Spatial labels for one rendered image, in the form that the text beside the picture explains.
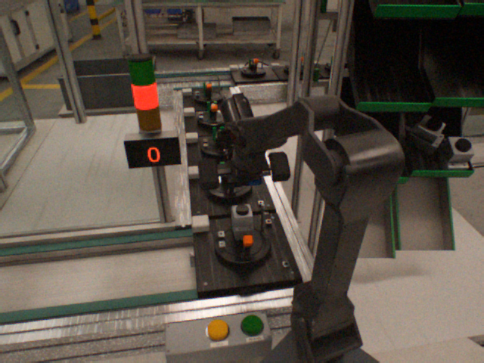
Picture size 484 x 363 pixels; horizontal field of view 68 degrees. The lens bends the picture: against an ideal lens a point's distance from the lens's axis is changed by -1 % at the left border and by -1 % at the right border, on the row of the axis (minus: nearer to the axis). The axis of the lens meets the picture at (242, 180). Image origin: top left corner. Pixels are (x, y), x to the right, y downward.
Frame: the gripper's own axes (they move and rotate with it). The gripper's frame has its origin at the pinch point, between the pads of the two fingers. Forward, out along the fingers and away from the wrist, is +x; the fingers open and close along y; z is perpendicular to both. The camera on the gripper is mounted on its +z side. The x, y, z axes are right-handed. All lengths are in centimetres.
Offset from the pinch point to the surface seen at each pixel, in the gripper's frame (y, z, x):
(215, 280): 8.2, -20.1, 9.9
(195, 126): 7, 43, 59
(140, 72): 18.6, 20.4, -11.9
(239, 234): 1.5, -10.8, 7.8
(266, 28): -131, 370, 386
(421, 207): -44.0, -10.5, 6.6
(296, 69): -46, 77, 75
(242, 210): 0.3, -6.0, 5.2
